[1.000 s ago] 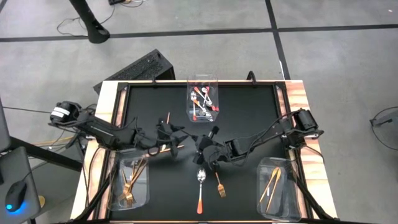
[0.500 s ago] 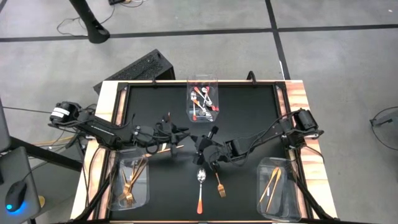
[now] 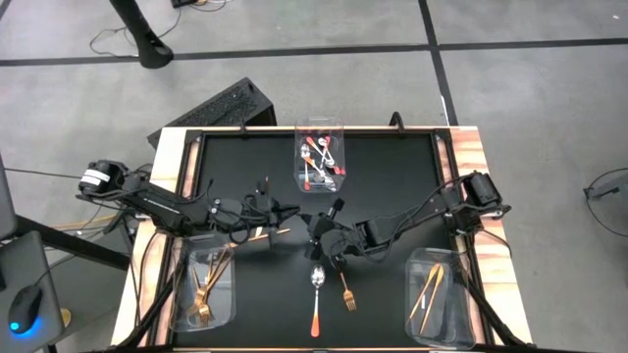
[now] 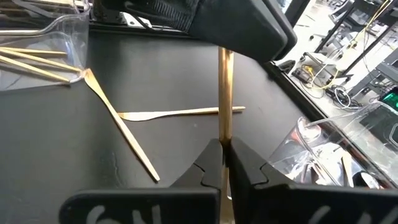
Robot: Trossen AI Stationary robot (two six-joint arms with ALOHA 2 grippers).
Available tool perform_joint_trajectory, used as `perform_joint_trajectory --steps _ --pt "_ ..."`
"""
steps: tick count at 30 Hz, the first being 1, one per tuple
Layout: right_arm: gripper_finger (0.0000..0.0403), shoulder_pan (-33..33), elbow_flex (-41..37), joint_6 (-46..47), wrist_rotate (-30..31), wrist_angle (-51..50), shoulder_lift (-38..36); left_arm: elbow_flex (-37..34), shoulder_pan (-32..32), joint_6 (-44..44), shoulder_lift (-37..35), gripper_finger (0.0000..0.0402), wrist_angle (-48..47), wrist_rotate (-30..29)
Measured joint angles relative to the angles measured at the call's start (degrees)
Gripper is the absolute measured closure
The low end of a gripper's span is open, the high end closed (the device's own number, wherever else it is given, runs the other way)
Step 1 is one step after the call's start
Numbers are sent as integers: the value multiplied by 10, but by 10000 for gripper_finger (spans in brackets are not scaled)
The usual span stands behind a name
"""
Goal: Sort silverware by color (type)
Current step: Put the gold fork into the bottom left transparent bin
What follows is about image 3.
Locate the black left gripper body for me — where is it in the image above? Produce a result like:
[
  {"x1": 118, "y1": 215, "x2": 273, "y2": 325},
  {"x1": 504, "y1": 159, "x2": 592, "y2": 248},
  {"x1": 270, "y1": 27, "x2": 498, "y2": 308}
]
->
[{"x1": 215, "y1": 194, "x2": 278, "y2": 232}]

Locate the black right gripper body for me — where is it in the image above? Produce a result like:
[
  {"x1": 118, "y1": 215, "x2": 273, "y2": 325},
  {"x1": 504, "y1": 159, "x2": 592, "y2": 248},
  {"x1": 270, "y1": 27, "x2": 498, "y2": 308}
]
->
[{"x1": 307, "y1": 213, "x2": 367, "y2": 256}]

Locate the black table mat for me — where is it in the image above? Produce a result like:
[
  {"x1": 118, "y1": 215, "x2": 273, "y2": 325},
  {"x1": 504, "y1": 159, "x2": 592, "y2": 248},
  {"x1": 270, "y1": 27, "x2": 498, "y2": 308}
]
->
[{"x1": 184, "y1": 127, "x2": 455, "y2": 350}]

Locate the clear plastic bin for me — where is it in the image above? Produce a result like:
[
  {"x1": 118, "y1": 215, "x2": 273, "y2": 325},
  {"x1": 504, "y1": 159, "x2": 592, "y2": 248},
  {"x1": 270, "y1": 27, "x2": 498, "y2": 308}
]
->
[
  {"x1": 292, "y1": 116, "x2": 347, "y2": 194},
  {"x1": 168, "y1": 232, "x2": 237, "y2": 333},
  {"x1": 404, "y1": 246, "x2": 477, "y2": 350}
]

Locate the black computer case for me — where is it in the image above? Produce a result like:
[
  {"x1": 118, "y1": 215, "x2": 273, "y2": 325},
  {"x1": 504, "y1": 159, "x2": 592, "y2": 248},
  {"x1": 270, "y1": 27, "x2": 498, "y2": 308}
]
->
[{"x1": 145, "y1": 76, "x2": 279, "y2": 151}]

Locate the black table hook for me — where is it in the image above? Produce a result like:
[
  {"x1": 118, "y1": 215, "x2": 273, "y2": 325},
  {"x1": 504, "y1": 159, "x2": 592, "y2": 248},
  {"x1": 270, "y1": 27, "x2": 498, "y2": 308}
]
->
[{"x1": 389, "y1": 111, "x2": 407, "y2": 136}]

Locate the black desk beam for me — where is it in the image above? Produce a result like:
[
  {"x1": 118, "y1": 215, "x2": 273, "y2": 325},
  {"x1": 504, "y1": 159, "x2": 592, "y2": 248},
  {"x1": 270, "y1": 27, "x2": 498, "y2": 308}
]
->
[{"x1": 14, "y1": 214, "x2": 132, "y2": 272}]

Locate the black stand leg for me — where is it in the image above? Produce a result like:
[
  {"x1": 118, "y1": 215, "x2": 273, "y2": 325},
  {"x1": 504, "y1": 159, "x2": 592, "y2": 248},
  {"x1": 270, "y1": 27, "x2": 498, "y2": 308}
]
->
[{"x1": 108, "y1": 0, "x2": 175, "y2": 70}]

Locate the grey side desk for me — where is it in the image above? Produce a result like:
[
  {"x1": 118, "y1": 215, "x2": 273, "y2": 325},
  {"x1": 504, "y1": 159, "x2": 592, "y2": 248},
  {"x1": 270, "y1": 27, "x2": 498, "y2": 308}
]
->
[{"x1": 0, "y1": 229, "x2": 66, "y2": 353}]

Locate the black computer mouse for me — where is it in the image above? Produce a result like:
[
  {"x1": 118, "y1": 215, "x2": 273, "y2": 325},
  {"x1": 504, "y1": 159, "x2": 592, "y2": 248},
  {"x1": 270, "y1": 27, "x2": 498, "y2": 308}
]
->
[{"x1": 7, "y1": 283, "x2": 44, "y2": 337}]

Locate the grey stand base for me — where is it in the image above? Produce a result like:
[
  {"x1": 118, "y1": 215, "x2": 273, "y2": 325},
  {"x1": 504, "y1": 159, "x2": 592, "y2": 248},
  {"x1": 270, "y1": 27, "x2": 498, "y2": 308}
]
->
[{"x1": 582, "y1": 172, "x2": 628, "y2": 201}]

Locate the black frame strut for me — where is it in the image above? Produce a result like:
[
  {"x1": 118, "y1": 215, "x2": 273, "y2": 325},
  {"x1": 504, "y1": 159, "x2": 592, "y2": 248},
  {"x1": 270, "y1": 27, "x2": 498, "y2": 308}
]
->
[
  {"x1": 463, "y1": 274, "x2": 526, "y2": 350},
  {"x1": 116, "y1": 274, "x2": 176, "y2": 350}
]

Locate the yellow cable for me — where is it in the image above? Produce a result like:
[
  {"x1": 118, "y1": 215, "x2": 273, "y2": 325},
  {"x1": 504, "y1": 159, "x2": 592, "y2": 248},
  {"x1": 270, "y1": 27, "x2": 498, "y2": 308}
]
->
[{"x1": 52, "y1": 211, "x2": 122, "y2": 232}]

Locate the black floor cable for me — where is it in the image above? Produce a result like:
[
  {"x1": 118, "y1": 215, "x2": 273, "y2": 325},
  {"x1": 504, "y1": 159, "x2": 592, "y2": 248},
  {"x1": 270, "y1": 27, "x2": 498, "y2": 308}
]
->
[{"x1": 89, "y1": 4, "x2": 183, "y2": 58}]

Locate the black cable loop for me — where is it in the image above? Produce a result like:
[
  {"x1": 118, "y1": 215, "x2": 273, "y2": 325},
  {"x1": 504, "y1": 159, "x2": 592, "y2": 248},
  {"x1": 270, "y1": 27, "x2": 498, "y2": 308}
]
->
[{"x1": 581, "y1": 169, "x2": 628, "y2": 252}]

